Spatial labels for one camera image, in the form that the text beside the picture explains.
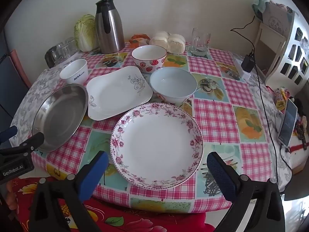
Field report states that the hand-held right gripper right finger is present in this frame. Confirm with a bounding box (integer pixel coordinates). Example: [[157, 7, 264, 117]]
[[206, 151, 285, 232]]

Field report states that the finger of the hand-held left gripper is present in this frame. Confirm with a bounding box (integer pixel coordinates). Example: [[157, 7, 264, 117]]
[[18, 133, 45, 154], [0, 126, 18, 145]]

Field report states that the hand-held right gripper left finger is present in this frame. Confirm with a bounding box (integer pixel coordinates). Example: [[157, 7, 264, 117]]
[[29, 150, 110, 232]]

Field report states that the stainless steel plate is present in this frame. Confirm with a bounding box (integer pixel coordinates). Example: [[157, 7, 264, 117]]
[[32, 83, 89, 153]]

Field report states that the round floral plate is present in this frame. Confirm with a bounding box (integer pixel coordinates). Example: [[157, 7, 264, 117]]
[[110, 103, 204, 190]]

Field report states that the small white bowl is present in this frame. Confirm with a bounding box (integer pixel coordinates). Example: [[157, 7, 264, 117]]
[[59, 59, 88, 85]]

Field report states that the square white plate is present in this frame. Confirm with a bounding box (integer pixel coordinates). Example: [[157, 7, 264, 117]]
[[86, 66, 153, 121]]

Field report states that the light blue bowl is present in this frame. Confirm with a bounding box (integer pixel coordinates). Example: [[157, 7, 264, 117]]
[[150, 67, 198, 105]]

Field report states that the strawberry print bowl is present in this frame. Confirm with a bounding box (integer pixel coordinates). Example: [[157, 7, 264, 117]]
[[131, 45, 167, 74]]

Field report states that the person's left hand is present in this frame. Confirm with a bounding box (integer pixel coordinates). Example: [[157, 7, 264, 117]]
[[5, 181, 18, 214]]

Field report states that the dark blue panel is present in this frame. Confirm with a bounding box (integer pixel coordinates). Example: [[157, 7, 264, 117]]
[[0, 36, 29, 113]]

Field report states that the red floral cloth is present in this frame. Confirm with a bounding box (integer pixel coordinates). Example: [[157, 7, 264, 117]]
[[11, 176, 215, 232]]

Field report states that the pink board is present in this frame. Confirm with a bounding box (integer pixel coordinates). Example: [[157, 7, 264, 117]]
[[10, 49, 32, 89]]

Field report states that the smartphone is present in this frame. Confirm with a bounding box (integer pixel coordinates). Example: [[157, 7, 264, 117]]
[[278, 99, 298, 148]]

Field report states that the yellow snack packet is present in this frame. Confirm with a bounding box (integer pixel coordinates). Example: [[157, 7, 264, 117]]
[[275, 88, 288, 113]]

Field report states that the clear glass cup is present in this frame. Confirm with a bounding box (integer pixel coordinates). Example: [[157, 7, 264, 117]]
[[57, 39, 71, 58], [68, 37, 79, 55]]

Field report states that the white power strip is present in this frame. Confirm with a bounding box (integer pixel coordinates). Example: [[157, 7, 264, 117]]
[[233, 58, 251, 80]]

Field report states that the black charger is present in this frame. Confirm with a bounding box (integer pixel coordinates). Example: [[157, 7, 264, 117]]
[[242, 53, 256, 73]]

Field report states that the napa cabbage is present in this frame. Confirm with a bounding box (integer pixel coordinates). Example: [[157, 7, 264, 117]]
[[74, 14, 99, 52]]

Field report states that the white shelf rack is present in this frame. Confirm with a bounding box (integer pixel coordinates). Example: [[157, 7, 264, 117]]
[[252, 0, 309, 92]]

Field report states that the stainless steel thermos jug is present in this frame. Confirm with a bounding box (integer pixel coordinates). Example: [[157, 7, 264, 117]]
[[95, 0, 125, 54]]

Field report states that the glass mug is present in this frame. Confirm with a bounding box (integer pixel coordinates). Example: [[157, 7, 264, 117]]
[[188, 28, 211, 56]]

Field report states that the grey printed card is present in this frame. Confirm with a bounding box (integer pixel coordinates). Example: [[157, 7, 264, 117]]
[[262, 2, 294, 33]]

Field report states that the teal cloth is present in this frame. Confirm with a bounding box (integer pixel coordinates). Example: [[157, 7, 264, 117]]
[[252, 0, 268, 14]]

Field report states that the red strap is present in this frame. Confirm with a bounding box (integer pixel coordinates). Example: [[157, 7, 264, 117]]
[[288, 143, 309, 154]]

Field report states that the black cable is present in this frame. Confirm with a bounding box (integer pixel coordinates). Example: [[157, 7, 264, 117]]
[[255, 64, 294, 189], [230, 15, 256, 56]]

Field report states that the glass teapot with black handle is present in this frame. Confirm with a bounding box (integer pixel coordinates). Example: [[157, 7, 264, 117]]
[[45, 46, 62, 68]]

